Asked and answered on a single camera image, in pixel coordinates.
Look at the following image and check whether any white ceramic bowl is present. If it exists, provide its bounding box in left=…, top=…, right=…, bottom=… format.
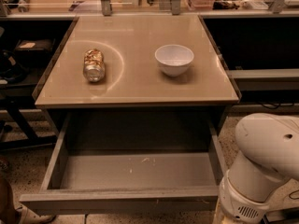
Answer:
left=155, top=44, right=194, bottom=77

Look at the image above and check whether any black table leg frame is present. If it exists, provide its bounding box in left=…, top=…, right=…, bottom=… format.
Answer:
left=0, top=93, right=57, bottom=150

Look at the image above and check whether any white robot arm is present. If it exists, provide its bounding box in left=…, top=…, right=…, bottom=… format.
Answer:
left=213, top=113, right=299, bottom=224

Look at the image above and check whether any black box on shelf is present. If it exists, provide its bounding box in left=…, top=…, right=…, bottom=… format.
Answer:
left=14, top=39, right=55, bottom=58

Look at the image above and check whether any silver can lying down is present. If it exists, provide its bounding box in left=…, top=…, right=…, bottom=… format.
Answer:
left=83, top=49, right=106, bottom=82

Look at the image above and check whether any grey top drawer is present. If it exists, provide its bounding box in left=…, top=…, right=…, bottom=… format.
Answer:
left=20, top=109, right=225, bottom=215

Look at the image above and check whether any person's bare leg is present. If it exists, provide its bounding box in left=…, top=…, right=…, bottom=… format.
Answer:
left=0, top=176, right=21, bottom=224

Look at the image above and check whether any yellow foam-padded gripper finger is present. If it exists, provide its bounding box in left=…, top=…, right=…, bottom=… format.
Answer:
left=212, top=201, right=224, bottom=224

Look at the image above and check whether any white clog shoe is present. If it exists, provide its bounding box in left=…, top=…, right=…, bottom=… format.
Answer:
left=17, top=206, right=55, bottom=224

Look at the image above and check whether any grey drawer cabinet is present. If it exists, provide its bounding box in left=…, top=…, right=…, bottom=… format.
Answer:
left=32, top=14, right=243, bottom=135

